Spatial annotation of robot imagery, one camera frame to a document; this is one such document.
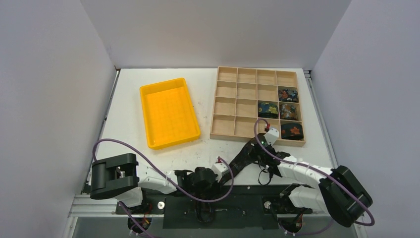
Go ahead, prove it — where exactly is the brown blue floral tie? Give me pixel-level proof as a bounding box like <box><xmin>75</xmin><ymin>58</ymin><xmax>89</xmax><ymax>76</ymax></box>
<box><xmin>279</xmin><ymin>104</ymin><xmax>298</xmax><ymax>120</ymax></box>
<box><xmin>219</xmin><ymin>142</ymin><xmax>257</xmax><ymax>185</ymax></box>

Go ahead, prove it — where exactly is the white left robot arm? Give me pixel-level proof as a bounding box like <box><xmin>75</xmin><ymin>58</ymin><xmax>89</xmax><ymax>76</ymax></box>
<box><xmin>90</xmin><ymin>153</ymin><xmax>228</xmax><ymax>214</ymax></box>

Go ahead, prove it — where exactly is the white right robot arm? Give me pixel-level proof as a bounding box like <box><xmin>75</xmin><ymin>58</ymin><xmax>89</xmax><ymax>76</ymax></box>
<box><xmin>244</xmin><ymin>133</ymin><xmax>373</xmax><ymax>227</ymax></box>

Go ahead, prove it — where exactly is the black orange floral rolled tie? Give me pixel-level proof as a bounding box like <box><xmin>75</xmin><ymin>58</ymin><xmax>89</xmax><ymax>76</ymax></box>
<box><xmin>281</xmin><ymin>122</ymin><xmax>304</xmax><ymax>140</ymax></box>

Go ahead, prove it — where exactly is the blue yellow floral rolled tie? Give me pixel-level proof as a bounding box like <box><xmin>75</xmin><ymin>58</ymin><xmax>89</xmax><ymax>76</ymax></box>
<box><xmin>258</xmin><ymin>101</ymin><xmax>279</xmax><ymax>119</ymax></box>

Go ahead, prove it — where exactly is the brown blue floral rolled tie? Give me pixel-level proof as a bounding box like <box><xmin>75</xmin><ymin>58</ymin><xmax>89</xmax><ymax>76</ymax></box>
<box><xmin>279</xmin><ymin>104</ymin><xmax>298</xmax><ymax>120</ymax></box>

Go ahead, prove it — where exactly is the navy red floral rolled tie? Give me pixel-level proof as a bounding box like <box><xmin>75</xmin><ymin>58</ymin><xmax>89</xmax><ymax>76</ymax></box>
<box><xmin>278</xmin><ymin>89</ymin><xmax>299</xmax><ymax>103</ymax></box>

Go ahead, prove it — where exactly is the wooden compartment organizer box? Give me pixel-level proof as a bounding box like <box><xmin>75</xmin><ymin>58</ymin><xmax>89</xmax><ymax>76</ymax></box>
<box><xmin>210</xmin><ymin>66</ymin><xmax>305</xmax><ymax>147</ymax></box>

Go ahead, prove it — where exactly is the yellow plastic tray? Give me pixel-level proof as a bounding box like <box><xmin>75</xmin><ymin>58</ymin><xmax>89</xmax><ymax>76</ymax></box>
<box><xmin>139</xmin><ymin>78</ymin><xmax>201</xmax><ymax>150</ymax></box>

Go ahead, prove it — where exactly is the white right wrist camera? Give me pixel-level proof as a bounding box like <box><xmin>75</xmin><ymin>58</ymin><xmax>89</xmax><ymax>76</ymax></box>
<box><xmin>263</xmin><ymin>127</ymin><xmax>280</xmax><ymax>146</ymax></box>

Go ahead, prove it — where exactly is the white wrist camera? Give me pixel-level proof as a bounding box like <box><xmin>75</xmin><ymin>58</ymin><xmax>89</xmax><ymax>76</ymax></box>
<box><xmin>263</xmin><ymin>127</ymin><xmax>280</xmax><ymax>146</ymax></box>
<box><xmin>211</xmin><ymin>162</ymin><xmax>229</xmax><ymax>182</ymax></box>

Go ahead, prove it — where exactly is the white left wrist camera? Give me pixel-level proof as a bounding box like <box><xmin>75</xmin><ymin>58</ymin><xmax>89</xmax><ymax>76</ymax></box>
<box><xmin>211</xmin><ymin>162</ymin><xmax>229</xmax><ymax>182</ymax></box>

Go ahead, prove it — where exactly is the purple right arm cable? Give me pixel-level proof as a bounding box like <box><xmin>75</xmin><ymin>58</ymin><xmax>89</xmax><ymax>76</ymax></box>
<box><xmin>253</xmin><ymin>119</ymin><xmax>376</xmax><ymax>227</ymax></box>

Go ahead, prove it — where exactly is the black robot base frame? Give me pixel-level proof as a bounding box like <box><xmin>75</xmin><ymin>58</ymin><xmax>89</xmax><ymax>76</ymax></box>
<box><xmin>109</xmin><ymin>184</ymin><xmax>324</xmax><ymax>230</ymax></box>

